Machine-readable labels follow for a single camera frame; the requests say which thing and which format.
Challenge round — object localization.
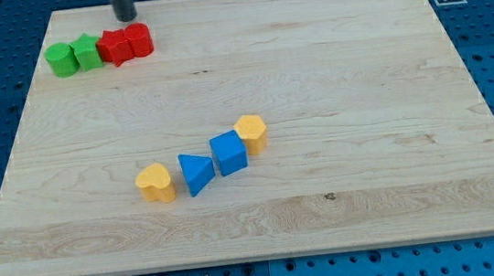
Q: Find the red star block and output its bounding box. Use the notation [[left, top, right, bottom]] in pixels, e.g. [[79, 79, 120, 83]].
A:
[[95, 29, 134, 67]]

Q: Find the green star block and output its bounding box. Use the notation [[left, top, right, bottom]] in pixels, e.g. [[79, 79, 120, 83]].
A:
[[70, 33, 104, 71]]

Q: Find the yellow hexagon block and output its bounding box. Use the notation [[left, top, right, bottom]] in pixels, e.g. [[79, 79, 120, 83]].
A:
[[233, 114, 269, 155]]

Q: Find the blue cube block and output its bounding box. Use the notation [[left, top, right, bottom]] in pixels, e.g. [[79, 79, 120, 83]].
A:
[[209, 130, 249, 176]]

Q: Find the light wooden board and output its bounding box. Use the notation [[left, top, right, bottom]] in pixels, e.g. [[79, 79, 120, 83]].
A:
[[0, 0, 494, 276]]

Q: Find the blue triangle block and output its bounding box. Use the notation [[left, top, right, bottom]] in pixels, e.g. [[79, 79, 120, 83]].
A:
[[177, 154, 215, 196]]

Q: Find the yellow heart block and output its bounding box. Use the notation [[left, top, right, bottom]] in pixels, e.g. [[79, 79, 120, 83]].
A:
[[134, 163, 177, 203]]

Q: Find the red cylinder block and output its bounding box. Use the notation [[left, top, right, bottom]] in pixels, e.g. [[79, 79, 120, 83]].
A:
[[123, 22, 154, 58]]

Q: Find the green cylinder block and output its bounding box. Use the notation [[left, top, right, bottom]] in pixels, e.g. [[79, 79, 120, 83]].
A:
[[44, 42, 80, 78]]

